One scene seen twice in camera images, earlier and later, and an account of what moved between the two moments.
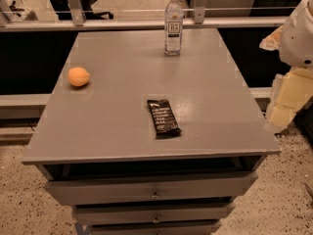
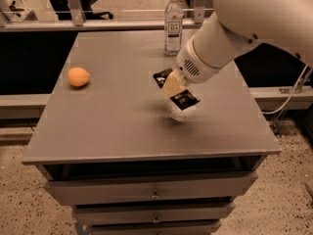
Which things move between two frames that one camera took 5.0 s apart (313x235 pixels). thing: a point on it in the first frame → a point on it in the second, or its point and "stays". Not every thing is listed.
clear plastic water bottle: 174,25 stays
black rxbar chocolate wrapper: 164,122 → 183,99
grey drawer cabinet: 142,142 stays
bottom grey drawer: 174,228 stays
